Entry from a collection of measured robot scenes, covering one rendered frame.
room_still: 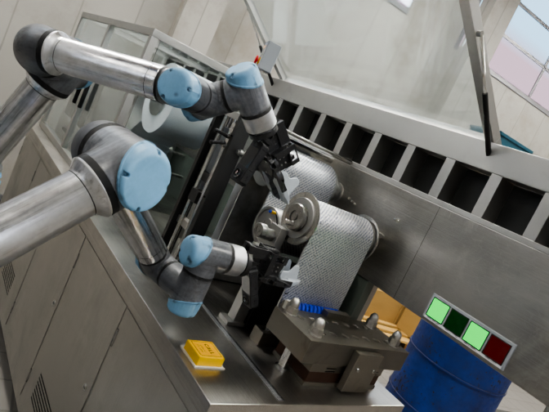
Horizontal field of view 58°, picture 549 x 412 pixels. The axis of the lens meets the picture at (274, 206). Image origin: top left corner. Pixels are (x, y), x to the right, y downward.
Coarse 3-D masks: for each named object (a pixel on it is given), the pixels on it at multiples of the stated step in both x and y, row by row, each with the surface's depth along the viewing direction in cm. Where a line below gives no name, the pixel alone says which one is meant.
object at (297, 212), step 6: (294, 204) 135; (300, 204) 134; (288, 210) 136; (294, 210) 135; (300, 210) 133; (306, 210) 133; (288, 216) 136; (294, 216) 134; (300, 216) 132; (306, 216) 132; (294, 222) 133; (300, 222) 132; (288, 228) 135; (294, 228) 133; (300, 228) 133
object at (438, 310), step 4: (436, 300) 134; (432, 304) 135; (436, 304) 134; (440, 304) 133; (444, 304) 132; (432, 308) 135; (436, 308) 134; (440, 308) 133; (444, 308) 132; (448, 308) 131; (428, 312) 135; (432, 312) 134; (436, 312) 133; (440, 312) 133; (444, 312) 132; (432, 316) 134; (436, 316) 133; (440, 316) 132; (436, 320) 133; (440, 320) 132
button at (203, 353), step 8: (192, 344) 112; (200, 344) 114; (208, 344) 116; (192, 352) 111; (200, 352) 110; (208, 352) 112; (216, 352) 114; (200, 360) 109; (208, 360) 110; (216, 360) 111
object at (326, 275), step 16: (304, 256) 133; (320, 256) 136; (336, 256) 140; (304, 272) 135; (320, 272) 139; (336, 272) 142; (352, 272) 146; (288, 288) 134; (304, 288) 137; (320, 288) 141; (336, 288) 144; (320, 304) 143; (336, 304) 147
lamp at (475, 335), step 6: (474, 324) 125; (468, 330) 126; (474, 330) 125; (480, 330) 123; (468, 336) 125; (474, 336) 124; (480, 336) 123; (486, 336) 122; (468, 342) 125; (474, 342) 124; (480, 342) 123
